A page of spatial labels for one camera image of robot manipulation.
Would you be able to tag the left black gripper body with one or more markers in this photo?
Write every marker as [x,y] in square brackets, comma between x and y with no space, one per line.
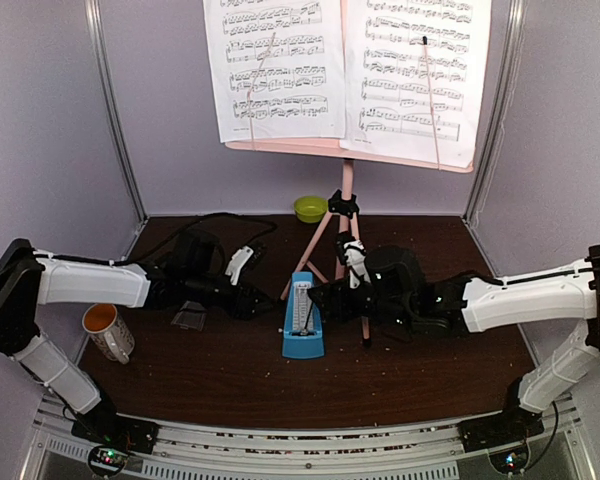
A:
[233,305]

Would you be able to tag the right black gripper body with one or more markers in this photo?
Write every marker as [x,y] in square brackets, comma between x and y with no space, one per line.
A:
[348,312]

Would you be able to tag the pink music stand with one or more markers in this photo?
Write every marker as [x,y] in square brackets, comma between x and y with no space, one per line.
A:
[342,203]

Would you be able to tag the blue metronome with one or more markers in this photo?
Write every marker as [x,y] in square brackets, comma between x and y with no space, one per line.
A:
[302,331]

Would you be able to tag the clear metronome front cover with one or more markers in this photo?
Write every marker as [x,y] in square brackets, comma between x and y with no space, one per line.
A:
[191,316]

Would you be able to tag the sheet music page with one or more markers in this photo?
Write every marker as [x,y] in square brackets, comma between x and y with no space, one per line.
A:
[415,75]
[277,69]

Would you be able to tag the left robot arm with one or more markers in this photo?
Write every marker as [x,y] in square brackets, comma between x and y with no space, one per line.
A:
[30,278]

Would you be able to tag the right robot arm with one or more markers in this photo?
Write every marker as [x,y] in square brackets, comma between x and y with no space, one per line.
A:
[388,284]

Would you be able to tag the green bowl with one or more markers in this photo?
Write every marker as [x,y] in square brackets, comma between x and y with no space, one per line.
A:
[310,209]

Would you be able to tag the patterned mug yellow inside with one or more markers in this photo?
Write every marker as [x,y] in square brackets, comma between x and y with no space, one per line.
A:
[106,328]

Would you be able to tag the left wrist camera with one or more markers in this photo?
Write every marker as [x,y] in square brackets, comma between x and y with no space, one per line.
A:
[246,257]

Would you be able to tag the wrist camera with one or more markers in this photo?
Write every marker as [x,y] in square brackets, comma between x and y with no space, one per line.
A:
[351,254]
[246,257]

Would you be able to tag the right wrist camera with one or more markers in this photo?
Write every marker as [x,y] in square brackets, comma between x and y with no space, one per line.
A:
[351,254]

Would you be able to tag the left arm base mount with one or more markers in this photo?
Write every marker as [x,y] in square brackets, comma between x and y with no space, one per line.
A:
[127,435]

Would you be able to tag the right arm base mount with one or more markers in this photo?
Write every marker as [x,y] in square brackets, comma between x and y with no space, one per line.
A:
[491,432]

